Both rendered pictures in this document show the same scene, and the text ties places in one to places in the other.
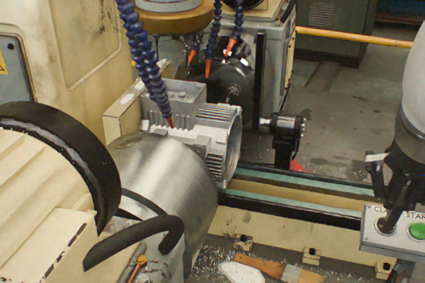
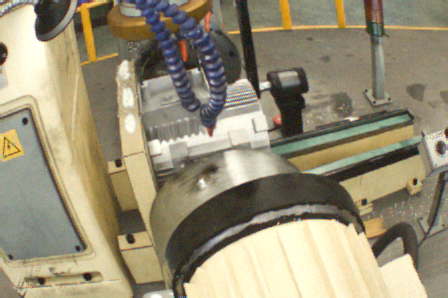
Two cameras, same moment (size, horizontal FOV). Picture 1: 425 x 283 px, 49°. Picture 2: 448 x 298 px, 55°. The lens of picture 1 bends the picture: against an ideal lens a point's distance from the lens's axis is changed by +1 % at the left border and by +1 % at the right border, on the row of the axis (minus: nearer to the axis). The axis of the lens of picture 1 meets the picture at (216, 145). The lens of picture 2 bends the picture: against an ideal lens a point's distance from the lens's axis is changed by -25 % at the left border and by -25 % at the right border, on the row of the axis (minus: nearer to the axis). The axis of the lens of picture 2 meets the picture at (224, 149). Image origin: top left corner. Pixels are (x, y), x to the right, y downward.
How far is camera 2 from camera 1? 0.38 m
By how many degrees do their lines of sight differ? 19
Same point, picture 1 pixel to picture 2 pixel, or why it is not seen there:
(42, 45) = (54, 103)
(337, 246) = (380, 185)
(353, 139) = (314, 73)
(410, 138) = not seen: outside the picture
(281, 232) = not seen: hidden behind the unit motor
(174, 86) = (161, 84)
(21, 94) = (39, 170)
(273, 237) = not seen: hidden behind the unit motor
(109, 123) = (134, 162)
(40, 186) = (357, 260)
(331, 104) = (264, 43)
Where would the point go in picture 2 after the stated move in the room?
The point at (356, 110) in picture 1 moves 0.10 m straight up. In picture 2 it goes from (292, 43) to (289, 19)
